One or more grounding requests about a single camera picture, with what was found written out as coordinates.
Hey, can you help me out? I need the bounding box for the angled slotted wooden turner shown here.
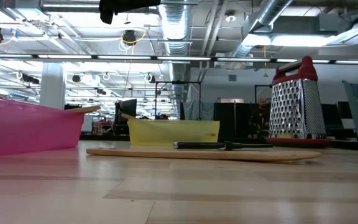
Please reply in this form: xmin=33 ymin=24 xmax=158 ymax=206
xmin=68 ymin=105 xmax=101 ymax=114

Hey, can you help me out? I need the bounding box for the black-handled dark-blade knife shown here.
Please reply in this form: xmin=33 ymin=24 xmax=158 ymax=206
xmin=172 ymin=141 xmax=273 ymax=152

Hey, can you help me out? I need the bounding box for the pile of utensils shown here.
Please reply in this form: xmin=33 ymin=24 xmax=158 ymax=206
xmin=85 ymin=146 xmax=322 ymax=163

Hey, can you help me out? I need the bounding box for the long light bar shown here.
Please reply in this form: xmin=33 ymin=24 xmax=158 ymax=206
xmin=0 ymin=52 xmax=358 ymax=65

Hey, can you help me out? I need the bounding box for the white building column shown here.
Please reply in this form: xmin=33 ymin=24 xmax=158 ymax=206
xmin=39 ymin=62 xmax=67 ymax=110

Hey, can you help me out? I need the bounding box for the black background monitor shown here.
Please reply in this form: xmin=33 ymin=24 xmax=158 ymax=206
xmin=113 ymin=98 xmax=138 ymax=135

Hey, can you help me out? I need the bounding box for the yellow plastic bin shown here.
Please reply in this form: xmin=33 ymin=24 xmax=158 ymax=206
xmin=127 ymin=119 xmax=221 ymax=147

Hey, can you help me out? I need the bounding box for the red plastic bin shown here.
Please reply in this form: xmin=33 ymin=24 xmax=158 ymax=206
xmin=0 ymin=95 xmax=85 ymax=159

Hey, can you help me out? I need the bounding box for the dark partition panel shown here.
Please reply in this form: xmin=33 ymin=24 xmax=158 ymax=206
xmin=213 ymin=101 xmax=272 ymax=138

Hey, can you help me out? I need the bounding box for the silver ventilation duct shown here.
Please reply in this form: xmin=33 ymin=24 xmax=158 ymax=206
xmin=157 ymin=0 xmax=194 ymax=103
xmin=222 ymin=0 xmax=293 ymax=68

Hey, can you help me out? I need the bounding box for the black background rig frame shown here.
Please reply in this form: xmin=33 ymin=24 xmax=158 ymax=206
xmin=154 ymin=80 xmax=202 ymax=121

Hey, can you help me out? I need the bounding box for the red-handled metal box grater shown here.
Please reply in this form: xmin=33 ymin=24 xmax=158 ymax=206
xmin=265 ymin=55 xmax=333 ymax=148

